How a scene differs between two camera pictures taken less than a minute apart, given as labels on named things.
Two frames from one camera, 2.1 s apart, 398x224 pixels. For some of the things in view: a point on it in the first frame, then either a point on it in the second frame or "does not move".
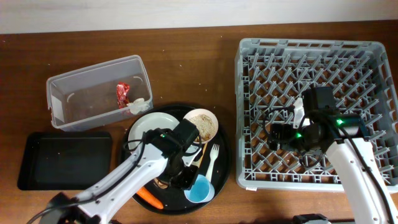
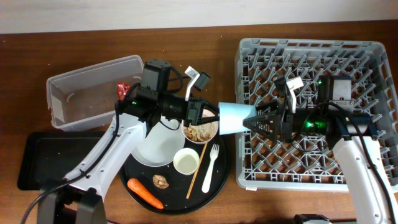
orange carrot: [147, 196] does not move
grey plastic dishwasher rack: [270, 73] does not move
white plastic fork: [214, 152] does not move
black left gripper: [186, 183] → [194, 111]
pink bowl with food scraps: [206, 123] does not move
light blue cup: [202, 191] → [231, 116]
